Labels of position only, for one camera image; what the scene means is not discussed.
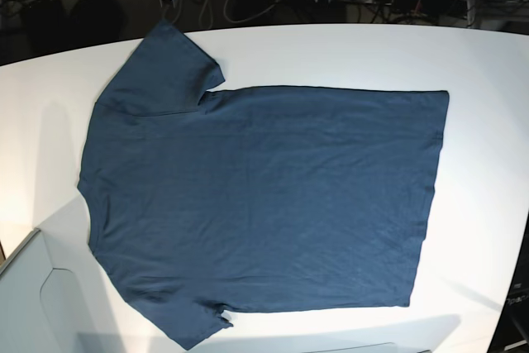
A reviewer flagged dark blue T-shirt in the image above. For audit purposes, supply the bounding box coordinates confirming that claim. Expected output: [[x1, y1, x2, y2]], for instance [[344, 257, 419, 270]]
[[78, 21, 450, 349]]

